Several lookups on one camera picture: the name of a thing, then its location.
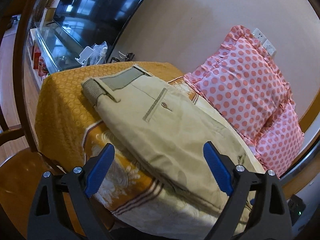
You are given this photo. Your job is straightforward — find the beige khaki pants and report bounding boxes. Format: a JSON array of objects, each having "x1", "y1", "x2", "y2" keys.
[{"x1": 81, "y1": 65, "x2": 263, "y2": 211}]

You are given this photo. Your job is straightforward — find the wooden chair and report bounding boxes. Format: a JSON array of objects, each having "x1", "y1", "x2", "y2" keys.
[{"x1": 1, "y1": 102, "x2": 63, "y2": 174}]

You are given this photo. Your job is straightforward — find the pink polka dot pillow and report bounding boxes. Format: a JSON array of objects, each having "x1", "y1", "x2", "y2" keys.
[
  {"x1": 255, "y1": 102, "x2": 304, "y2": 177},
  {"x1": 184, "y1": 25, "x2": 292, "y2": 145}
]

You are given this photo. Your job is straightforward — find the yellow patterned bedspread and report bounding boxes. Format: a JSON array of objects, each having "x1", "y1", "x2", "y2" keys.
[{"x1": 34, "y1": 61, "x2": 266, "y2": 238}]

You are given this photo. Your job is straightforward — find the clear plastic bag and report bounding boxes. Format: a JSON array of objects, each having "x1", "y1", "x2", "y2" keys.
[{"x1": 89, "y1": 41, "x2": 108, "y2": 65}]

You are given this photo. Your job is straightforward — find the white plastic stand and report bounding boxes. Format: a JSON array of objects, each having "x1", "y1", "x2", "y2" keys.
[{"x1": 75, "y1": 46, "x2": 93, "y2": 66}]

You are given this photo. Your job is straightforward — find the glass top tv cabinet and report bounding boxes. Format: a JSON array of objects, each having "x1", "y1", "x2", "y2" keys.
[{"x1": 28, "y1": 21, "x2": 84, "y2": 88}]

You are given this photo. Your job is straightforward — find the black flat screen television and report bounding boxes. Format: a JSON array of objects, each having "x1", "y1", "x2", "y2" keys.
[{"x1": 53, "y1": 0, "x2": 144, "y2": 56}]

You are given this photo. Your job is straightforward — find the wooden bed headboard frame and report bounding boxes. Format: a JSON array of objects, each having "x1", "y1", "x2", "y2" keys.
[{"x1": 281, "y1": 94, "x2": 319, "y2": 199}]

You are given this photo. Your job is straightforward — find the white wall socket plate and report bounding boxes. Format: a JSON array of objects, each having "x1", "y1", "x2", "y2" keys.
[
  {"x1": 263, "y1": 39, "x2": 277, "y2": 57},
  {"x1": 252, "y1": 28, "x2": 267, "y2": 44}
]

